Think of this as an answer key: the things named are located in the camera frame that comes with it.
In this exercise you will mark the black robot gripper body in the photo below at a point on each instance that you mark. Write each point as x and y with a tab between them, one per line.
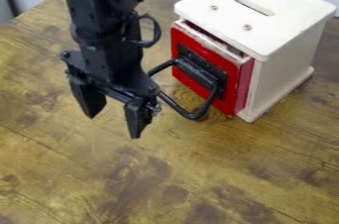
105	29

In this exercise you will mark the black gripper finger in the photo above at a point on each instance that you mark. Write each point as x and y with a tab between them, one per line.
89	98
137	117

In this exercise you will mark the red drawer front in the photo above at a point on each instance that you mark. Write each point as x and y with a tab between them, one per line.
210	61

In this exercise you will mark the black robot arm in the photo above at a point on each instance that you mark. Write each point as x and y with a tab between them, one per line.
104	67

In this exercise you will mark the white wooden drawer box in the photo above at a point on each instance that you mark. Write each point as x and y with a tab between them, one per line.
276	32

